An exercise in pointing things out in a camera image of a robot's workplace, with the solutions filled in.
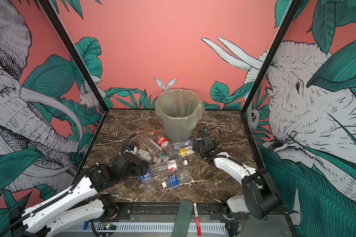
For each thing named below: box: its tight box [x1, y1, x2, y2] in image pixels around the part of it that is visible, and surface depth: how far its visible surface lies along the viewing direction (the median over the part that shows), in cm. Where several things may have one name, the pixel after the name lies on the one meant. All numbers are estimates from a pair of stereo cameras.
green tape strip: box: [171, 199, 194, 237], surface depth 73 cm
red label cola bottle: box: [157, 136, 169, 148], surface depth 97 cm
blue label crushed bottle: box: [167, 171, 191, 189], surface depth 82 cm
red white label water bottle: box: [149, 159, 188, 176], surface depth 87 cm
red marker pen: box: [193, 201, 202, 237], surface depth 73 cm
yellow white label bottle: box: [178, 145, 195, 157], surface depth 93 cm
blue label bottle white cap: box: [139, 169, 157, 193], surface depth 82 cm
